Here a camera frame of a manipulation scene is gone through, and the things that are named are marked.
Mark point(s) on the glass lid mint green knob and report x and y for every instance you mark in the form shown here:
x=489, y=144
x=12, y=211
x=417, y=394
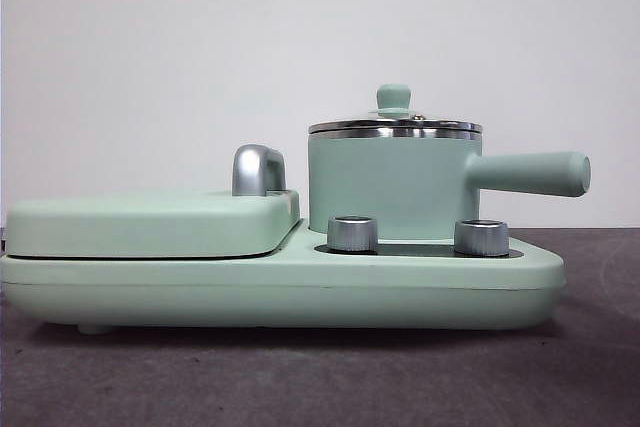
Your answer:
x=393, y=97

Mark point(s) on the mint green breakfast machine base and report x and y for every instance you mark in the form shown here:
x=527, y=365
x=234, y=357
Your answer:
x=300, y=292

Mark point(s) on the silver control knob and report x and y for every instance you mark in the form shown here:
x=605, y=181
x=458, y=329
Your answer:
x=481, y=237
x=351, y=234

